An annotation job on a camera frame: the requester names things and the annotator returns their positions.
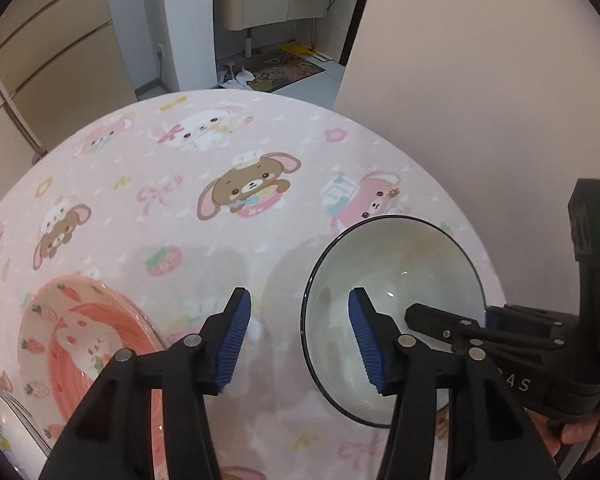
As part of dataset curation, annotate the pink strawberry bunny bowl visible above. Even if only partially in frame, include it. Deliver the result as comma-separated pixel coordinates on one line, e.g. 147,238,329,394
17,274,167,463

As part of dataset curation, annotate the yellow dustpan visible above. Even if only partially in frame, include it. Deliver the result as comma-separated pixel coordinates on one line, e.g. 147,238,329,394
279,42,322,59

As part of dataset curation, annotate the cartoon printed floor mat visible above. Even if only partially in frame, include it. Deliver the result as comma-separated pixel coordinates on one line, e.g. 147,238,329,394
244,52,327,94

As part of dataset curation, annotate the dark door frame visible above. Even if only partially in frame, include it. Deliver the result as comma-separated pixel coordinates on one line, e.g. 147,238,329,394
339,0,379,67

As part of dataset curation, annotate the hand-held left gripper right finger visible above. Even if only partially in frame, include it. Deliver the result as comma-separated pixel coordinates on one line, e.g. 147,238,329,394
348,287,564,480

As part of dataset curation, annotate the crumpled white paper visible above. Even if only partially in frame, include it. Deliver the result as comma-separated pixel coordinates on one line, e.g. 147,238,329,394
217,62,257,90

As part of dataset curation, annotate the pink cartoon printed tablecloth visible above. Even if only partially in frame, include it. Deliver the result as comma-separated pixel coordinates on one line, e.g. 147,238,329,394
0,89,512,480

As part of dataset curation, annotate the white black rimmed bowl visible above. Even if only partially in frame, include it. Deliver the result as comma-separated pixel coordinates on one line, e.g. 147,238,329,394
302,214,487,429

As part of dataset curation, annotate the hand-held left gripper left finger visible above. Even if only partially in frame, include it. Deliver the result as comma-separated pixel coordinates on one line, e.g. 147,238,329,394
37,286,253,480

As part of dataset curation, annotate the white cartoon print plate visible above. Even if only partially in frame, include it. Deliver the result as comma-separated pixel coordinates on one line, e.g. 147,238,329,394
0,392,52,472

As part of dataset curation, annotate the person's right hand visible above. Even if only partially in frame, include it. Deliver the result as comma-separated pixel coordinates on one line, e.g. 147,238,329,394
527,407,600,467

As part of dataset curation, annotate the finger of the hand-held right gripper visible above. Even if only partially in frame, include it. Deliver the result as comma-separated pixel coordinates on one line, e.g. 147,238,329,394
404,302,557,350
485,304,577,332

